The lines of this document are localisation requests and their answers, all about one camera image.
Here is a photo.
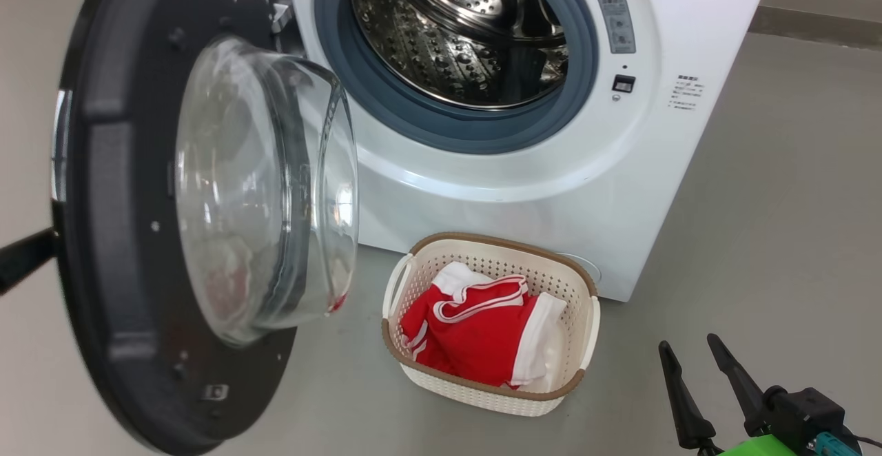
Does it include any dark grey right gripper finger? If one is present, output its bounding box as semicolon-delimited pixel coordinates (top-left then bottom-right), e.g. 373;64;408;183
707;333;770;437
658;340;718;450

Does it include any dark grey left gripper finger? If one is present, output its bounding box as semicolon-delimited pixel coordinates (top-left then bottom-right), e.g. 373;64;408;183
0;228;61;296

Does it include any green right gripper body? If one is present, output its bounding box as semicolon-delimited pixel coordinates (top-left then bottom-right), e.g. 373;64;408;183
697;434;803;456

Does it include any black round glass washer door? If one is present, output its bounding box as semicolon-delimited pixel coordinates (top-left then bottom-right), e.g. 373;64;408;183
50;0;360;456

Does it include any red garment with white stripes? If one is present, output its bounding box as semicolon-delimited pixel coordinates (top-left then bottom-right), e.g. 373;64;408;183
399;260;568;392

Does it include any cream perforated laundry basket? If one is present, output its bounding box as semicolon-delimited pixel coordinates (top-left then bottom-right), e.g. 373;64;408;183
381;231;602;418

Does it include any white front-load washing machine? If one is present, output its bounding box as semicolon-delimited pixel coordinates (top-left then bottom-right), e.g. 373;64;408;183
238;0;779;304

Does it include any metal door hinge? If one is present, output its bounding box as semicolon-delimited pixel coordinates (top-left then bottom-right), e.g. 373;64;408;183
267;0;298;35

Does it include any grey-blue rubber door gasket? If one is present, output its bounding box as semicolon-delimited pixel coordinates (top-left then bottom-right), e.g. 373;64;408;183
314;0;601;156

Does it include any round drain filter cover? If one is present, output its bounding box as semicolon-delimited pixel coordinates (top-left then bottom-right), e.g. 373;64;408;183
557;252;602;286

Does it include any grey warning sticker on washer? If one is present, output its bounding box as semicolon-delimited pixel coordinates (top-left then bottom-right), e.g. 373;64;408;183
594;0;637;55

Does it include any stainless steel washer drum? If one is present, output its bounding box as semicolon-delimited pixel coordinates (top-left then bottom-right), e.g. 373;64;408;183
349;0;572;110

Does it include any teal right camera connector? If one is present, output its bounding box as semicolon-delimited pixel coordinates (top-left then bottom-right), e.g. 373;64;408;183
815;432;863;456

